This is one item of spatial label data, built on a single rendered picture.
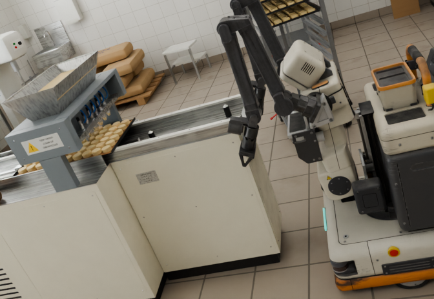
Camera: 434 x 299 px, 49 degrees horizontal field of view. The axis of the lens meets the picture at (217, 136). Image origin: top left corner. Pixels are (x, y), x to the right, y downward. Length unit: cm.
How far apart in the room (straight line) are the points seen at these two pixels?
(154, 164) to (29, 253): 85
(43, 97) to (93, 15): 478
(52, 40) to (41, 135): 511
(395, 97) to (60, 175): 155
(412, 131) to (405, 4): 432
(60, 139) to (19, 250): 78
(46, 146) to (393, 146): 152
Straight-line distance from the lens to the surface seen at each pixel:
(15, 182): 275
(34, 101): 237
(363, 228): 235
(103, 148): 246
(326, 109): 192
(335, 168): 221
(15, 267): 291
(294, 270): 265
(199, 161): 235
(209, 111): 255
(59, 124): 225
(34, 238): 271
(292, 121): 223
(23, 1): 749
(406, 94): 209
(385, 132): 198
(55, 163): 237
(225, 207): 248
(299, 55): 199
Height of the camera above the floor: 174
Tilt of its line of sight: 23 degrees down
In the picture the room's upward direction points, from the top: 21 degrees counter-clockwise
